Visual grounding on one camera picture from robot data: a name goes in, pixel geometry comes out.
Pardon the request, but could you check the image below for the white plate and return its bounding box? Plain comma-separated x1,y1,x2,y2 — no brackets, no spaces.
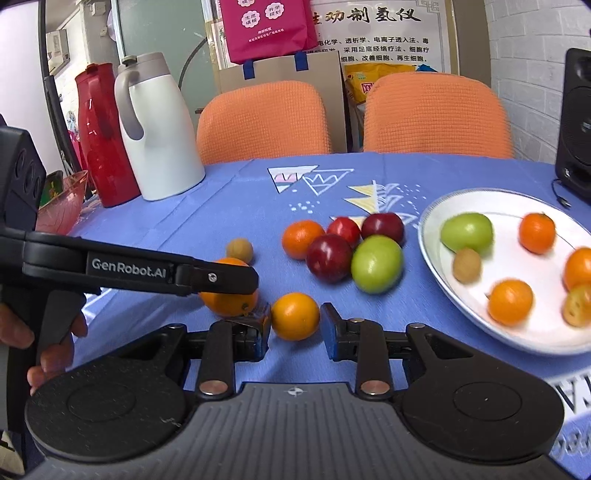
418,188,591,356

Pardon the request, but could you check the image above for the large green apple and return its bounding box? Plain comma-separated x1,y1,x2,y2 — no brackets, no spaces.
440,213,494,256

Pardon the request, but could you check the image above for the black speaker cable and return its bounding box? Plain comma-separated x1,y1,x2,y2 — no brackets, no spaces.
551,179,573,209

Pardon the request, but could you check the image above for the yellow snack bag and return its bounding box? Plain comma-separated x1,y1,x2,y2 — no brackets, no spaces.
344,62,416,153

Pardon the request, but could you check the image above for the wall poster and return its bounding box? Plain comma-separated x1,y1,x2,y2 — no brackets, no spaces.
307,0,451,75

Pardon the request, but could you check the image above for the orange chair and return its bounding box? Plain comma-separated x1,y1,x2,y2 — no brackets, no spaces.
363,71,515,160
196,80,333,165

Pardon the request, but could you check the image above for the magenta fabric bag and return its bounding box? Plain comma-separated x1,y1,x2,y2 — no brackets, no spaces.
218,0,319,65

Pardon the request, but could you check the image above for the small orange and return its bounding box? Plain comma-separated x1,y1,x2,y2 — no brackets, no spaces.
270,292,321,342
488,279,534,328

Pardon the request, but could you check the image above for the medium orange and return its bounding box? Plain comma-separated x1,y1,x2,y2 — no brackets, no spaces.
563,247,591,291

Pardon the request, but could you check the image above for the black speaker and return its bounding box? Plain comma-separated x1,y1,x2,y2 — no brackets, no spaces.
555,47,591,206

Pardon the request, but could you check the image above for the large orange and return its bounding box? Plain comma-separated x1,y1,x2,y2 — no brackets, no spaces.
199,257,259,318

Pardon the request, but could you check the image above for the tangerine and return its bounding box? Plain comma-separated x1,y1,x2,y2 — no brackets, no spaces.
281,220,326,260
518,212,557,255

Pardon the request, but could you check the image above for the red thermos jug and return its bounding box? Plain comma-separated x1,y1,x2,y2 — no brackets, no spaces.
74,62,141,208

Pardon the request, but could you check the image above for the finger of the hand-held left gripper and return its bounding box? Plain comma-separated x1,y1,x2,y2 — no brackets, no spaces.
225,302,271,329
173,262,259,297

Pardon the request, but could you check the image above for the person's left hand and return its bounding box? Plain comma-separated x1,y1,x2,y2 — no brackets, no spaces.
0,307,88,395

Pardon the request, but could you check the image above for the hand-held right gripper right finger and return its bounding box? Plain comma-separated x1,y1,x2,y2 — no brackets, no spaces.
320,302,481,401

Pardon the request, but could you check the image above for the small brown fruit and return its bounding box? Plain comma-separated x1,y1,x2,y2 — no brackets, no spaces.
226,238,254,265
452,248,483,284

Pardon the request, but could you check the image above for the pink glass bowl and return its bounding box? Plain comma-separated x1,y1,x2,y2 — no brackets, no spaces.
34,170,89,236

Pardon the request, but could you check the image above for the white thermos jug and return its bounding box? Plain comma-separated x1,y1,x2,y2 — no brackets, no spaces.
114,52,206,201

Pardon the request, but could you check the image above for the yellow red nectarine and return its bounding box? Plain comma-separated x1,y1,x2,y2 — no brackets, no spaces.
562,283,591,328

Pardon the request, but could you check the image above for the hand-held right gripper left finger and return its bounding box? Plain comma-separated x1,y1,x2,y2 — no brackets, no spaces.
113,318,273,401

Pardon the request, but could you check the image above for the small red plum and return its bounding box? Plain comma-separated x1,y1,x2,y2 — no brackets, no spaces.
326,217,362,247

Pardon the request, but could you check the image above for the small green apple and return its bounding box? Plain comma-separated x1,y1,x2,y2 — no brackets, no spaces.
351,235,405,295

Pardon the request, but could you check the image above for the green packet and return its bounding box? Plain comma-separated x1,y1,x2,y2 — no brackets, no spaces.
41,171,65,208

